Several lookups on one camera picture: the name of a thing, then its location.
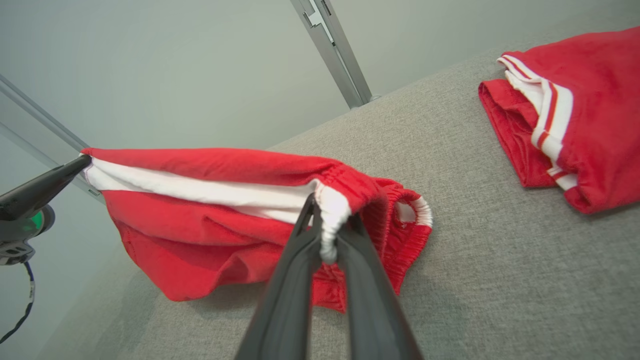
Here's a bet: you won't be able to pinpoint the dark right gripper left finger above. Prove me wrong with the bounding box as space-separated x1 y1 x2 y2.
235 194 323 360

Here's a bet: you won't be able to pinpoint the grey partition post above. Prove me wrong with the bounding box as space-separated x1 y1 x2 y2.
290 0 374 110
0 75 107 205

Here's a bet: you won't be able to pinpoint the red white basketball jersey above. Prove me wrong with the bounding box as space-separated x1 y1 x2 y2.
477 26 640 216

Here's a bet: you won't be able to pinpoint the red white shorts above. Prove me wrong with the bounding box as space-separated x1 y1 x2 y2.
80 146 434 314

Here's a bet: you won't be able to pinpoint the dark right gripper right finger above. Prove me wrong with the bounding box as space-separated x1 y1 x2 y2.
336 215 426 360

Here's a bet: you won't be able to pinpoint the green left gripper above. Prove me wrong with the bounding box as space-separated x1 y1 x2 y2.
0 154 93 243

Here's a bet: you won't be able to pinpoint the black left camera cable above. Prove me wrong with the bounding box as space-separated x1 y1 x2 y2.
0 261 37 345

